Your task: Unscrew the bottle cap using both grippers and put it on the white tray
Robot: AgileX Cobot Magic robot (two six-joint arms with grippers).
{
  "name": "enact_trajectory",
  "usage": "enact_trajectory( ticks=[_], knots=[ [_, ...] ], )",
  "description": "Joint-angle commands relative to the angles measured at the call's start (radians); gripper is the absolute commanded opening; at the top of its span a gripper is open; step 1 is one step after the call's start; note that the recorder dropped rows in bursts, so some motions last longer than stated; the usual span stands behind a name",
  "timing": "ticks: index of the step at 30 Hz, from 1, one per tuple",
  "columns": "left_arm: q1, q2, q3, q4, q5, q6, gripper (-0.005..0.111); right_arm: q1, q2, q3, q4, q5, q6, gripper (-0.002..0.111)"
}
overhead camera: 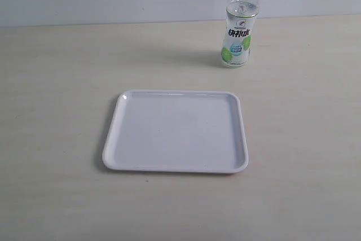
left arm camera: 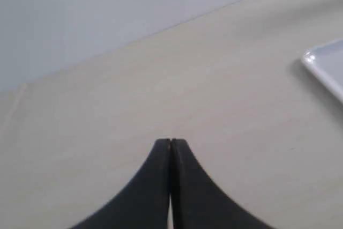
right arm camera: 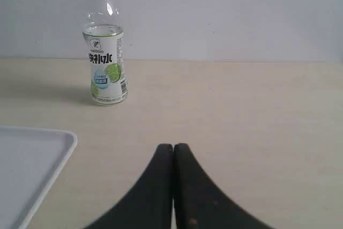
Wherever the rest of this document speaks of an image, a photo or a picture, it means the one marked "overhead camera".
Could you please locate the white rectangular plastic tray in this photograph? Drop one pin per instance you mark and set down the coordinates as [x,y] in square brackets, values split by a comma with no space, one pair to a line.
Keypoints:
[176,131]

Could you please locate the clear plastic drink bottle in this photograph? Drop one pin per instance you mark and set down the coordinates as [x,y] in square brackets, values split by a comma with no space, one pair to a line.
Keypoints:
[240,18]

